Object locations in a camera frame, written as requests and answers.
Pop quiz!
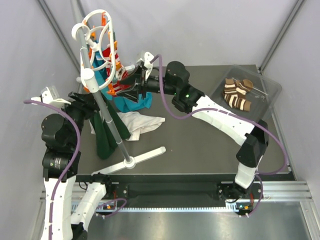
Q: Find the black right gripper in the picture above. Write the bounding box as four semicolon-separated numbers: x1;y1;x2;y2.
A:
116;66;178;104

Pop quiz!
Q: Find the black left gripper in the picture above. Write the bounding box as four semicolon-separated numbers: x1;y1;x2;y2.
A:
55;89;102;146

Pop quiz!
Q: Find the teal blue cloth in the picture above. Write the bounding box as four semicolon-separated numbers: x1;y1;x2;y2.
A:
92;51;153;113

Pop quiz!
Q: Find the orange clothes peg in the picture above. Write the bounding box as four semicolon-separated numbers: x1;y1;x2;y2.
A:
109;41;123;73

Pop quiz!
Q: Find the red white striped sock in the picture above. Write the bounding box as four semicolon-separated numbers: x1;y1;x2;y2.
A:
102;44;111;74

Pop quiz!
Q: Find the white round clip hanger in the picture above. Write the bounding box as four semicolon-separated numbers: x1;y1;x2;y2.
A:
71;9;116;94

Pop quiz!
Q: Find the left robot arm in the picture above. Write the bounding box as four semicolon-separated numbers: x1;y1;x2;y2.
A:
41;92;114;240

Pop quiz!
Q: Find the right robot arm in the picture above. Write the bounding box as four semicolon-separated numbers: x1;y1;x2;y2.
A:
114;60;269;198

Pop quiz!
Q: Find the orange peg on teal cloth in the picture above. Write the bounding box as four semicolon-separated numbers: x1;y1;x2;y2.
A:
107;83;117;97

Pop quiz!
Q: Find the white cloth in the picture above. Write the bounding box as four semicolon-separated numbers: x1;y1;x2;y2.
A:
89;109;167;142

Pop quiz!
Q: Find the dark green cloth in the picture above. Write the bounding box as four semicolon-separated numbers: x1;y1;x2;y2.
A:
89;100;131;160

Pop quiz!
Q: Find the near grey stand pole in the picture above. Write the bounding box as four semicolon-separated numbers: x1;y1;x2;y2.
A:
76;26;130;162

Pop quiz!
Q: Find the grey stand pole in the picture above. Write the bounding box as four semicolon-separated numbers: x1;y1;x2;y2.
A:
70;0;85;24
76;26;130;162

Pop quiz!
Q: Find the near white stand foot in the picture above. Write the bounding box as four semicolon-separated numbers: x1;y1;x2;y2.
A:
91;146;166;176

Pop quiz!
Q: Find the brown striped sock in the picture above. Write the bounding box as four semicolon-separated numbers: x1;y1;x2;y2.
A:
222;78;254;112

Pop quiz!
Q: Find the clear plastic bin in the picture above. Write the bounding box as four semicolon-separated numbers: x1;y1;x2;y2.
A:
209;65;282;122

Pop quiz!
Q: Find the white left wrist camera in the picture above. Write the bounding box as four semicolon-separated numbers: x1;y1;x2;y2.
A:
31;86;71;109

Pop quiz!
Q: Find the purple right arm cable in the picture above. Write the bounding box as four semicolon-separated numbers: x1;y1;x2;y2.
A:
151;54;288;218

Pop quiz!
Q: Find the aluminium frame rail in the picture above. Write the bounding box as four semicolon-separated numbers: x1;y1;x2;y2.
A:
39;181;315;213

